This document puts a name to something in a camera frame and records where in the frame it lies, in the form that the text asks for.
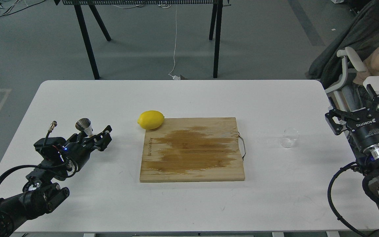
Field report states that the steel double jigger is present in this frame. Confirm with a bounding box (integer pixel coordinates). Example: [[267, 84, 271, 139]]
[[75, 118, 93, 137]]

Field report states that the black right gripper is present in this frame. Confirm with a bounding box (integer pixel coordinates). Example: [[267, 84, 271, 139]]
[[325, 84, 379, 154]]

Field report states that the dark grey jacket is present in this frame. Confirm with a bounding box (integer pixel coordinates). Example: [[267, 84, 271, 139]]
[[305, 0, 379, 89]]

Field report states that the small clear glass cup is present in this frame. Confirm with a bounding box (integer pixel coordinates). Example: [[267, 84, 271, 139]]
[[279, 127, 299, 148]]

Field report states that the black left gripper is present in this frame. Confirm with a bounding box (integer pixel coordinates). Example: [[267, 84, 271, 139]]
[[46, 125, 112, 176]]

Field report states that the white office chair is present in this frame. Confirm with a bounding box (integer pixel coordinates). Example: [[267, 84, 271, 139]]
[[325, 47, 371, 112]]

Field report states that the white hanging cable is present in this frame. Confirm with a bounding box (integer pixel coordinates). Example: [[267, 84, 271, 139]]
[[168, 3, 181, 80]]

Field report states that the yellow lemon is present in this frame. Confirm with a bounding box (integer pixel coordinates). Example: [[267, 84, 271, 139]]
[[137, 110, 164, 130]]

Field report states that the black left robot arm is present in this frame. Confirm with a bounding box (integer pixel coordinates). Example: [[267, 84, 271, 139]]
[[0, 118, 112, 237]]

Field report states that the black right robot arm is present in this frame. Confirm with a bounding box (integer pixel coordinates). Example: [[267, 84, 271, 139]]
[[325, 84, 379, 236]]

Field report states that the black metal frame table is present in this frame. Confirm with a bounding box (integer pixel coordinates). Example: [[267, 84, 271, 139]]
[[54, 0, 231, 80]]

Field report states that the wooden cutting board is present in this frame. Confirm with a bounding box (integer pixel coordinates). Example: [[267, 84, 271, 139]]
[[139, 117, 245, 183]]

